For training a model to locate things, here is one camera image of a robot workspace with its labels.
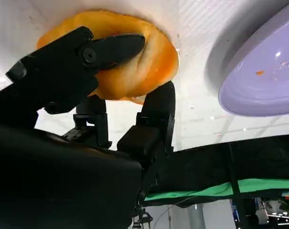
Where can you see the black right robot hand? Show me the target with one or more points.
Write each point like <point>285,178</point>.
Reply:
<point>51,171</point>

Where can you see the orange and white bread roll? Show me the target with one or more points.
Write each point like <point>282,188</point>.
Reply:
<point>147,66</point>

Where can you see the black backdrop cloth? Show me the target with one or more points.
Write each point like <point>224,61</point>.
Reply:
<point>206,167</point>

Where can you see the black stand pole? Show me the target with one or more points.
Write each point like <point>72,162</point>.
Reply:
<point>238,205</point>

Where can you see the green cloth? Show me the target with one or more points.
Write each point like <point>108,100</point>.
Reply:
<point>254,186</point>

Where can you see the lilac plate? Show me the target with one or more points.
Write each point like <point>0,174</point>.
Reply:
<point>261,90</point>

